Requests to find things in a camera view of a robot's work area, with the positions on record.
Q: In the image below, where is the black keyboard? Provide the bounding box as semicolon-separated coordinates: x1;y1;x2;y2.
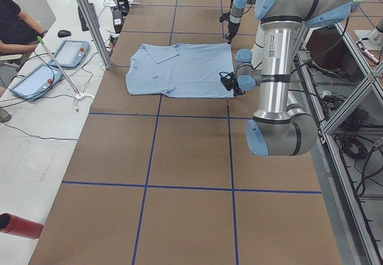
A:
78;3;99;32

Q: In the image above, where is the black computer mouse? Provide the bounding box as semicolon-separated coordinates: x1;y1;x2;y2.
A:
57;29;72;38

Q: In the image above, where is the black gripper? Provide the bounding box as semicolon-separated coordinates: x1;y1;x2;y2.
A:
225;21;239;41
232;80;245;96

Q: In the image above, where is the teach pendant tablet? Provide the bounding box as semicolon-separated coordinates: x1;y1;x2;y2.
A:
10;64;62;101
54;40;90;69

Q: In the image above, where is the near teach pendant tablet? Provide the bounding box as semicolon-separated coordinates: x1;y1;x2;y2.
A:
10;64;62;101

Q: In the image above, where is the light blue t-shirt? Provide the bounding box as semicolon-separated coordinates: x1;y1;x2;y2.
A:
126;43;233;98

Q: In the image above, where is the aluminium frame post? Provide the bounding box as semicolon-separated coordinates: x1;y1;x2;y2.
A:
76;0;112;69

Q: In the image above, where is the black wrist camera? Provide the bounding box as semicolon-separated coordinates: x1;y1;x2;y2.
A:
219;72;237;91
219;12;230;23

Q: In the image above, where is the red bottle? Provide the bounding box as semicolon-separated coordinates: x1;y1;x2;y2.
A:
1;213;44;239

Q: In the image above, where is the metal grabber stick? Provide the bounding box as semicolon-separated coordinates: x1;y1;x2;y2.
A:
37;36;95;112

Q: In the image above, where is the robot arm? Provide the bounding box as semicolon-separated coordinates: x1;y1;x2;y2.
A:
219;0;256;44
229;0;352;156

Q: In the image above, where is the seated person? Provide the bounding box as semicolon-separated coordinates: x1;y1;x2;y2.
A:
0;0;47;124

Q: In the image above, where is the far teach pendant tablet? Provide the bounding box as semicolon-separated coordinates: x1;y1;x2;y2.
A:
54;40;90;69

